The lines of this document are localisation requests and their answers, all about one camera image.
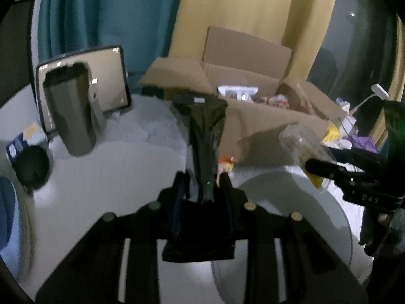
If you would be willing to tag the black snack packet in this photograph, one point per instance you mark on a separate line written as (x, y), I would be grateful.
(205, 133)

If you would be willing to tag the grey round plate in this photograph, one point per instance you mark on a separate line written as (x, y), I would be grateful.
(284, 212)

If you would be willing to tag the purple packet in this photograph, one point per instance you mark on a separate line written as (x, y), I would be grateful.
(364, 142)

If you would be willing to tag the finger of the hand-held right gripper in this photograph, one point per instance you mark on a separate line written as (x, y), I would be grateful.
(357, 160)
(329, 169)

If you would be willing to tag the tablet with dark frame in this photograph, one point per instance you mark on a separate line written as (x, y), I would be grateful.
(107, 76)

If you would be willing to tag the red snack packet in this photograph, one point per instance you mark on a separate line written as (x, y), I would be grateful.
(272, 100)

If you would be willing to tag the clear packet with yellow contents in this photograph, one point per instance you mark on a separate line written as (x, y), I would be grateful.
(303, 145)

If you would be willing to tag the teal curtain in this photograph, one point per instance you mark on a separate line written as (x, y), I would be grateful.
(110, 15)

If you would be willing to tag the black round object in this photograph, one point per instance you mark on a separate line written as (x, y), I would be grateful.
(31, 171)

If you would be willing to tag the grey tumbler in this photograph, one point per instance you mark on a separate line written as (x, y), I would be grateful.
(72, 117)

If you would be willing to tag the white crumpled cloth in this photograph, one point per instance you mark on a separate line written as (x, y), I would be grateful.
(155, 123)

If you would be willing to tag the blue cracker box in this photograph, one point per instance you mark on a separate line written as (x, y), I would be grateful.
(19, 145)

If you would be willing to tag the pale blue round container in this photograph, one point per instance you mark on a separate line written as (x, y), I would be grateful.
(11, 228)

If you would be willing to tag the cardboard box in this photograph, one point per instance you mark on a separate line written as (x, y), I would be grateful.
(253, 126)

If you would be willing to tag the small orange packet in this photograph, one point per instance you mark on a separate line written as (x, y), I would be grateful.
(226, 163)

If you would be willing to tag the person's right hand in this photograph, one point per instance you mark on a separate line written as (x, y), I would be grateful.
(373, 234)

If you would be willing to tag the white packet with dark print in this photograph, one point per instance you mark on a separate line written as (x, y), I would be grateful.
(237, 91)

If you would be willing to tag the white desk lamp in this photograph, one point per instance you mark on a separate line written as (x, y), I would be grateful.
(379, 91)

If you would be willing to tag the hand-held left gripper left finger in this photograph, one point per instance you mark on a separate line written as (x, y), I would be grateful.
(175, 196)

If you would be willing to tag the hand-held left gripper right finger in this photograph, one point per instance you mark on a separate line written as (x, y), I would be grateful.
(226, 193)

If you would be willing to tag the yellow curtain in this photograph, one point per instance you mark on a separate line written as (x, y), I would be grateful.
(246, 6)
(400, 69)

